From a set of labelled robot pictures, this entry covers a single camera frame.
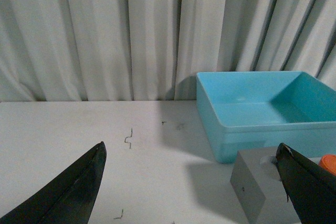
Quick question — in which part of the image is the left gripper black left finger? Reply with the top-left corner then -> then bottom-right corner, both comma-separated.
1,142 -> 106,223

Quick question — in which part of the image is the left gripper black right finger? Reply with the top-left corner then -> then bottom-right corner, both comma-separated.
276,143 -> 335,223

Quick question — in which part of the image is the orange cylinder part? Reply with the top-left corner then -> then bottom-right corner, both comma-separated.
319,154 -> 336,175

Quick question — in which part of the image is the gray block with round hole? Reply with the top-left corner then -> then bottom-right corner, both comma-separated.
230,147 -> 300,223

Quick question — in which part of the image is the light blue plastic box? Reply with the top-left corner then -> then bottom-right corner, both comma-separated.
196,71 -> 335,163

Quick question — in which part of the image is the white pleated curtain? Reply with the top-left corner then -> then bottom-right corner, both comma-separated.
1,0 -> 335,102

